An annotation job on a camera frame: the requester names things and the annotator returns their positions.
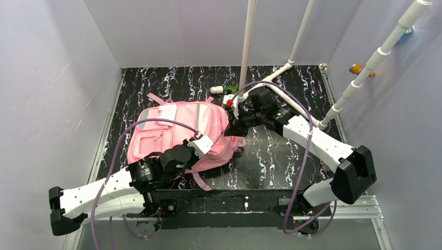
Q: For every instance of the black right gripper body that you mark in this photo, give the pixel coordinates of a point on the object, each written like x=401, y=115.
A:
x=237, y=123

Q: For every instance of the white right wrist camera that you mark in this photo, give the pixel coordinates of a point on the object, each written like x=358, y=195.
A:
x=230, y=104

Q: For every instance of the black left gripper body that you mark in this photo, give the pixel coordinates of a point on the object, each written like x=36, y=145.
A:
x=188, y=151

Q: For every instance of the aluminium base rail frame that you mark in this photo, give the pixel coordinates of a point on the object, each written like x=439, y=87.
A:
x=269, y=162

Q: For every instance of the pink student backpack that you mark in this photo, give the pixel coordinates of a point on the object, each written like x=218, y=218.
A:
x=161, y=134

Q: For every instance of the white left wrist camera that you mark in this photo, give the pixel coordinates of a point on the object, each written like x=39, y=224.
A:
x=201, y=144

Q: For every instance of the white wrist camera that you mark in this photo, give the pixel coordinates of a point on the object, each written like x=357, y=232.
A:
x=230, y=104
x=201, y=144

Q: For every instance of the green white pipe fitting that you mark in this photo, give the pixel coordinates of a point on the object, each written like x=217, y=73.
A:
x=224, y=89

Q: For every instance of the orange yellow wall knob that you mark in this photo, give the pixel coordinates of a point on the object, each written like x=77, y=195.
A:
x=355, y=69

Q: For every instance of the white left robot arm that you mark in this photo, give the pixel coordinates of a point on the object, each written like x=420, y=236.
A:
x=129, y=191

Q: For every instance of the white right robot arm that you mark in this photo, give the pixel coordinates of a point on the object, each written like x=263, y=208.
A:
x=353, y=168

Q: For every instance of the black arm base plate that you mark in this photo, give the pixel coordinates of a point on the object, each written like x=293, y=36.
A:
x=223, y=208

